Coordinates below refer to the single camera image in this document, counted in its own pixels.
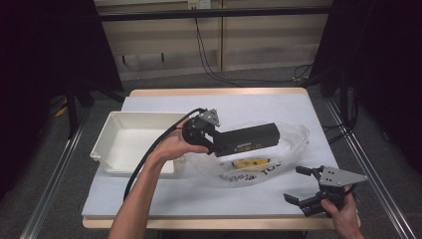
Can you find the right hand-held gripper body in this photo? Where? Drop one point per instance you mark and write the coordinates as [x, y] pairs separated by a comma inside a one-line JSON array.
[[335, 177]]

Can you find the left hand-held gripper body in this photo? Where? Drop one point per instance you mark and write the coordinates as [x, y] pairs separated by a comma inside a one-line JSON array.
[[195, 129]]

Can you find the clear plastic bag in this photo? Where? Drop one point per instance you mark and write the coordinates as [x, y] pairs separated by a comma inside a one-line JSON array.
[[292, 142]]

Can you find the black rectangular box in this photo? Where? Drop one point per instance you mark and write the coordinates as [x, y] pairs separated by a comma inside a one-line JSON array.
[[249, 139]]

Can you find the white plastic tray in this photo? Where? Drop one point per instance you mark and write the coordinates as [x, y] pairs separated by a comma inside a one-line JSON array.
[[132, 146]]

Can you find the person's left hand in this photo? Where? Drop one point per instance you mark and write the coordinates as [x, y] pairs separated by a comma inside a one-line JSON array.
[[172, 146]]

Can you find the person's right hand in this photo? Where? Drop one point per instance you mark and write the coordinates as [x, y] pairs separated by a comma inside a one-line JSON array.
[[346, 217]]

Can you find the white table mat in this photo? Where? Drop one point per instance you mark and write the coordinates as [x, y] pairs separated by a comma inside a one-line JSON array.
[[252, 106]]

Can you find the black horizontal bar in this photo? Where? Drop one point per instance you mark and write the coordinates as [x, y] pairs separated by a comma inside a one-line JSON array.
[[212, 13]]

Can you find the dark curtain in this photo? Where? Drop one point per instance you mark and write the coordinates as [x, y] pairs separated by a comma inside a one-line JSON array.
[[40, 66], [388, 66]]

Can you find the black metal stand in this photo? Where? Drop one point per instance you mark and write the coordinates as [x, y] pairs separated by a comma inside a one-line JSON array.
[[72, 113]]

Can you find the metal floor rail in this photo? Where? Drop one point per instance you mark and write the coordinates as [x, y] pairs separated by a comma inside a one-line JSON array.
[[49, 186], [375, 159]]

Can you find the white wall socket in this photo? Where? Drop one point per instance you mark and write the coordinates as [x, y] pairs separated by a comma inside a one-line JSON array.
[[199, 4]]

